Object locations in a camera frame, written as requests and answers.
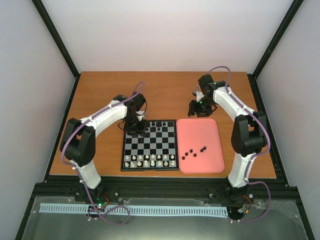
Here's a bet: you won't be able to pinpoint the black left frame post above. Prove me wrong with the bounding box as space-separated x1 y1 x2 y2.
31 0 81 79

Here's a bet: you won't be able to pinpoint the black white chessboard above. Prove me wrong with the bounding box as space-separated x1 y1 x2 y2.
120 119 180 172

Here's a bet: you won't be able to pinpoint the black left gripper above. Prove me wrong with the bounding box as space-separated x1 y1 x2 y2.
123 114 147 138

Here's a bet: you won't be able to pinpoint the black right frame post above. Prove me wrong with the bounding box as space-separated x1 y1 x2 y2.
251 0 305 79

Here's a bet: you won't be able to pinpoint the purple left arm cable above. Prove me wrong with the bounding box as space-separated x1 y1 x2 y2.
61 80 131 226

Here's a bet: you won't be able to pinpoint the light blue cable duct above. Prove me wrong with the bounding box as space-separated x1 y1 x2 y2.
38 203 228 218

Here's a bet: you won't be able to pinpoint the white pawn row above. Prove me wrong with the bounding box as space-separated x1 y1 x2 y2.
123 154 176 162

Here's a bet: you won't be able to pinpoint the black frame post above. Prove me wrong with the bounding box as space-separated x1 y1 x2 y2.
31 0 81 79
251 0 305 79

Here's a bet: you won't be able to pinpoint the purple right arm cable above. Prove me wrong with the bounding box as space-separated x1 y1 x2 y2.
207 65 272 223

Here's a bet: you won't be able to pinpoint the pink plastic tray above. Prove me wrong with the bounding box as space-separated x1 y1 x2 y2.
176 118 225 174

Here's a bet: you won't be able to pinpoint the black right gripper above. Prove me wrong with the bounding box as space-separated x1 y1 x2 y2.
188 96 215 118

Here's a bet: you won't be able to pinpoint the white back rank pieces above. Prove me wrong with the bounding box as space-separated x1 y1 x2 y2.
122 160 179 169

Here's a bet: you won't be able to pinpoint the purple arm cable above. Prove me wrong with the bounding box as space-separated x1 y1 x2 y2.
61 80 131 226
207 65 272 223

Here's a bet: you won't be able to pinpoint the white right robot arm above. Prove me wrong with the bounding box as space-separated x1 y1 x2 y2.
188 74 271 199

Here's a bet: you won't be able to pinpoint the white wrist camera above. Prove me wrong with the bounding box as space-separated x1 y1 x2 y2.
135 111 145 121

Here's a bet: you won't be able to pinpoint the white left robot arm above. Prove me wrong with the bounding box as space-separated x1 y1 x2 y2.
60 92 147 202

